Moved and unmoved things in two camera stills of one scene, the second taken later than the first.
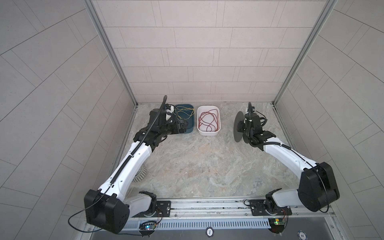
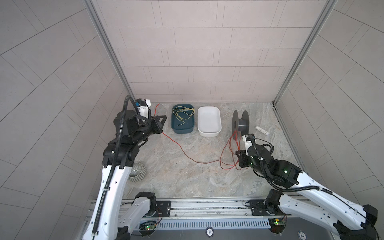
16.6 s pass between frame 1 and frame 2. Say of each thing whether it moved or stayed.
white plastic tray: stayed
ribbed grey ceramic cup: stayed
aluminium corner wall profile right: stayed
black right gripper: moved
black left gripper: moved
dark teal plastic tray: stayed
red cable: moved
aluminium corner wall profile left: stayed
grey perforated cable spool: stayed
